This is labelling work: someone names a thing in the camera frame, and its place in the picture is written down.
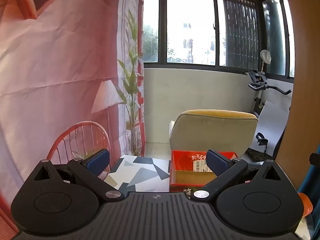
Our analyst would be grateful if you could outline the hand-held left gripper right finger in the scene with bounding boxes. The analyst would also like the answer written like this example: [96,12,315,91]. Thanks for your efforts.
[191,149,288,203]

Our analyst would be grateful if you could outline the dark framed window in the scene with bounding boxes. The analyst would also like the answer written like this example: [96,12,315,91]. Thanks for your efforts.
[142,0,295,79]

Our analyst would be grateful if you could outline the orange object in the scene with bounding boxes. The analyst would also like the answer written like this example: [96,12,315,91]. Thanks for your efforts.
[299,193,313,218]

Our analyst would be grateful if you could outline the white mannequin head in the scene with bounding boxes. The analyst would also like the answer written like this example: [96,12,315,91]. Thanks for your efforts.
[260,50,272,73]

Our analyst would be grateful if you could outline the black exercise bike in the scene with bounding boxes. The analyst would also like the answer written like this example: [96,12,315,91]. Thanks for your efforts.
[246,70,292,163]

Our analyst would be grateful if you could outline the beige upholstered chair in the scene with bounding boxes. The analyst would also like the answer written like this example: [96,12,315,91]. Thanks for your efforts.
[169,109,259,156]

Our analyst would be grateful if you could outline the teal fabric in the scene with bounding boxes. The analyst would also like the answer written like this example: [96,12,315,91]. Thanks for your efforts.
[297,146,320,198]

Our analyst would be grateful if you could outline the red strawberry print box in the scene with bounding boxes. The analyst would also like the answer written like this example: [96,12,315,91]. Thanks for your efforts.
[169,150,238,193]

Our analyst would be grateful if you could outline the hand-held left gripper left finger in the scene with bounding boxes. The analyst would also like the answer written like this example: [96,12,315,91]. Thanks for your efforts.
[31,149,125,203]

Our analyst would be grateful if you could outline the brown wooden panel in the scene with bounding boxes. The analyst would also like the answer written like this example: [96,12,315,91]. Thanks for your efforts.
[276,0,320,173]

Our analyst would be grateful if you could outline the white board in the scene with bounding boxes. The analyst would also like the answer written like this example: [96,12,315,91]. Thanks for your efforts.
[250,101,290,158]

